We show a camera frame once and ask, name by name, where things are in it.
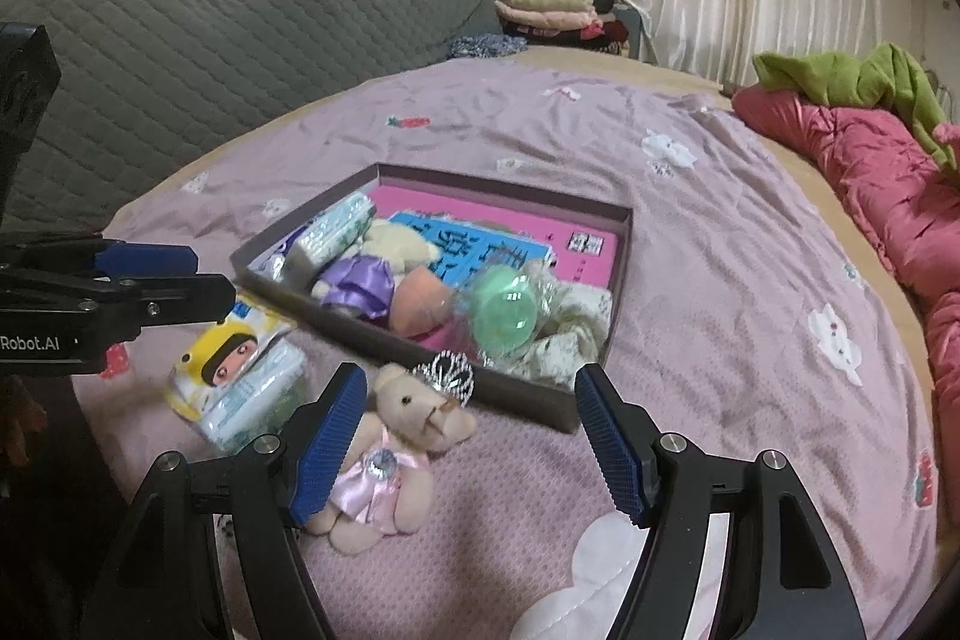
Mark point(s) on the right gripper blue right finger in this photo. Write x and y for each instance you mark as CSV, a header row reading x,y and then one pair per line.
x,y
620,435

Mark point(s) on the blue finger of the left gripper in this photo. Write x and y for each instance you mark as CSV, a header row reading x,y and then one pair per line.
x,y
171,300
127,260

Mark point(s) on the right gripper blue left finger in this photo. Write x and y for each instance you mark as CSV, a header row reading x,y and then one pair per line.
x,y
318,436

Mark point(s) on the beige bear with tiara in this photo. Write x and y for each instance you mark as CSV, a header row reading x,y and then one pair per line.
x,y
385,486

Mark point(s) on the yellow cartoon snack packet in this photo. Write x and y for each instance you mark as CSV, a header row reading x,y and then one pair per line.
x,y
220,355

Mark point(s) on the green tissue pack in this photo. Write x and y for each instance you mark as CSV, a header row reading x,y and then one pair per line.
x,y
323,239
260,401

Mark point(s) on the floral white scrunchie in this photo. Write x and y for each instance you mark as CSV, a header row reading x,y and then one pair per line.
x,y
573,329

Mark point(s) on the peach plush bun toy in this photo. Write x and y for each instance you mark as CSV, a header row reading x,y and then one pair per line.
x,y
421,303

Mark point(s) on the cream bear purple dress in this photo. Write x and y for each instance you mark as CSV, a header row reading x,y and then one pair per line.
x,y
361,283

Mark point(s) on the green plush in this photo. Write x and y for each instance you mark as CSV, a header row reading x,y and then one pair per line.
x,y
506,307

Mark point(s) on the purple cartoon snack packet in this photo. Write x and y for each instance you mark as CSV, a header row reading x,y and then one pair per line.
x,y
270,264

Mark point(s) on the hand with red nails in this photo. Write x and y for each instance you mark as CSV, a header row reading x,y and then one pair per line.
x,y
20,415

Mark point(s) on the shallow purple cardboard box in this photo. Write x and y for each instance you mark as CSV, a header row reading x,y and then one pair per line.
x,y
373,340

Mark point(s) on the grey quilted headboard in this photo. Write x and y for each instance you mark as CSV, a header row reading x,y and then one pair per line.
x,y
150,85

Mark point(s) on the pink and blue book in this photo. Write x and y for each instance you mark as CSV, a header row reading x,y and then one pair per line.
x,y
471,234

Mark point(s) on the pink quilted comforter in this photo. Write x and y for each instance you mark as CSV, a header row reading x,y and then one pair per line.
x,y
905,206

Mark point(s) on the blue patterned cloth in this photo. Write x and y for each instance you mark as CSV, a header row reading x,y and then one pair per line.
x,y
486,46

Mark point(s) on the stack of folded clothes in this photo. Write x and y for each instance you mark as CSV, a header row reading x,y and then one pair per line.
x,y
581,24

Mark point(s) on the green blanket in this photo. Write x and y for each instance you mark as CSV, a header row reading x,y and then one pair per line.
x,y
889,78

